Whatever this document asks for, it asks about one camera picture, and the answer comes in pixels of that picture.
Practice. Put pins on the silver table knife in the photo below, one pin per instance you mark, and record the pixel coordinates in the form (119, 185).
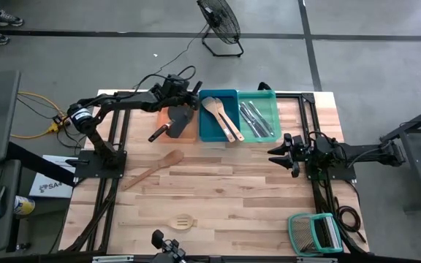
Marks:
(263, 117)
(249, 122)

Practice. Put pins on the yellow white can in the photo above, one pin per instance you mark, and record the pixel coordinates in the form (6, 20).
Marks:
(24, 205)

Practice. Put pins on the silver fork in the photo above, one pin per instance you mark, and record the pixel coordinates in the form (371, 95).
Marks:
(258, 118)

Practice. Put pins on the black metal stand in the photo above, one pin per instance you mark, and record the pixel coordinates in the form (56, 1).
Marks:
(415, 157)

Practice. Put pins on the black floor fan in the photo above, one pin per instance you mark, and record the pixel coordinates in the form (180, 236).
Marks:
(219, 16)

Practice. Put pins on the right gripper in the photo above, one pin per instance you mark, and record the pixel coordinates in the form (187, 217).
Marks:
(302, 155)

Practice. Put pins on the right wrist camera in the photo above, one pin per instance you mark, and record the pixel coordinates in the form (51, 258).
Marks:
(325, 145)

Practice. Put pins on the teal dish rack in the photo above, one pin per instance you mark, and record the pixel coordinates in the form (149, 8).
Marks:
(314, 233)

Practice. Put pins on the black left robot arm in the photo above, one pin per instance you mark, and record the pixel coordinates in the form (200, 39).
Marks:
(123, 102)

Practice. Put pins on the black camera on mount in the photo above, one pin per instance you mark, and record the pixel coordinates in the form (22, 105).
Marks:
(166, 248)

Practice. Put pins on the brown wooden spatula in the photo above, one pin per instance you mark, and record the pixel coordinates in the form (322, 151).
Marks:
(170, 159)

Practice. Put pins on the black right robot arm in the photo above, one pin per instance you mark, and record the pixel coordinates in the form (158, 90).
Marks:
(364, 153)

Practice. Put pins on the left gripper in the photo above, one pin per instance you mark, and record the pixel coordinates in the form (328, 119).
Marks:
(192, 102)

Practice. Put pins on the white box with print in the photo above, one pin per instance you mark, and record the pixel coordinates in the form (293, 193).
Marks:
(49, 186)

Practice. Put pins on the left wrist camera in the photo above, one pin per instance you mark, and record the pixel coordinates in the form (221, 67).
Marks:
(175, 84)

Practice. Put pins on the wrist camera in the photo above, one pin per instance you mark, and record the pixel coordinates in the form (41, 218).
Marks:
(175, 84)
(325, 145)

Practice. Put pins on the blue plastic bin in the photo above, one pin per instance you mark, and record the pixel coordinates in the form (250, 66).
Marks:
(208, 126)

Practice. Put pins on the teal plastic bin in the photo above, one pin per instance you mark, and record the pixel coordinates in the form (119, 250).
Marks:
(274, 109)

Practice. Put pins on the silver metal bracket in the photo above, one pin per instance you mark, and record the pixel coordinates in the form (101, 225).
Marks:
(112, 259)
(316, 260)

